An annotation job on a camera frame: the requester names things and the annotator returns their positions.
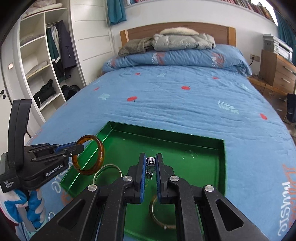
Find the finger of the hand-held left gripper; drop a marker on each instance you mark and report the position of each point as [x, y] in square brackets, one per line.
[67, 146]
[74, 152]

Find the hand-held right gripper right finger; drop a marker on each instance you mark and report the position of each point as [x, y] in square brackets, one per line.
[158, 180]

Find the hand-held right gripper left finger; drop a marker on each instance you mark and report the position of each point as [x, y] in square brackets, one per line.
[143, 180]

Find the silver wristwatch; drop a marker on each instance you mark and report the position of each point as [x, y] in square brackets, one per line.
[150, 160]

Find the amber bangle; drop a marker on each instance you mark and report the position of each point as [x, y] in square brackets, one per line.
[100, 150]

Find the green metal tray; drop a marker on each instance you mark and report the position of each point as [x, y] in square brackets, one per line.
[185, 166]

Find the gold bangle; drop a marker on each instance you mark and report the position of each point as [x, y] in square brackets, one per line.
[151, 214]

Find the thin silver bangle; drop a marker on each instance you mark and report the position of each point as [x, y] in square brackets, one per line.
[108, 165]

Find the bed with blue printed sheet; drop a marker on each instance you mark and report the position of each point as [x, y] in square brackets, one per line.
[185, 104]

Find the white door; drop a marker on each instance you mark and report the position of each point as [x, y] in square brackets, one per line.
[5, 76]

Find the green and white hanging jacket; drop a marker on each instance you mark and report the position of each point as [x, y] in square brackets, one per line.
[52, 53]

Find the dark hanging jacket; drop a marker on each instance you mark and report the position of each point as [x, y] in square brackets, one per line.
[66, 48]

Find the white wardrobe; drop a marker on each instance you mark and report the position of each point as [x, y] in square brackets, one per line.
[92, 46]

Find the brown fleece coat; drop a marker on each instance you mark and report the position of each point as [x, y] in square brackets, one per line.
[134, 46]

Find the folded blue quilt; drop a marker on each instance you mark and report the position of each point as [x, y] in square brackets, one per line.
[185, 60]

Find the wooden headboard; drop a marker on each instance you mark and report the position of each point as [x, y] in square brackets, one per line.
[138, 32]

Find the grey down jacket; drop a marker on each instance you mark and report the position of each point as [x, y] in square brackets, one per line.
[180, 41]

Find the folded white bedding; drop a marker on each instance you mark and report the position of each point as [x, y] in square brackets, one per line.
[44, 7]

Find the teal hanging cloth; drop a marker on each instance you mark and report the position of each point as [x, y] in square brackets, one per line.
[116, 11]

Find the black chair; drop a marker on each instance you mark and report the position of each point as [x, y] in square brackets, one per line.
[291, 106]

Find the wooden dresser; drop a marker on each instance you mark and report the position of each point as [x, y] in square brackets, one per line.
[270, 67]

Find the white printer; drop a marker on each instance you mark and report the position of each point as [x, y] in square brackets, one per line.
[269, 44]

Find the teal curtain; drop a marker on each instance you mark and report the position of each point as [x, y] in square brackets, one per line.
[285, 30]

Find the wall light switch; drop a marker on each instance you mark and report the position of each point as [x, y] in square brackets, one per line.
[10, 66]

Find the wall socket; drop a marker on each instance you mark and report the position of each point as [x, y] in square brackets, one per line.
[255, 56]

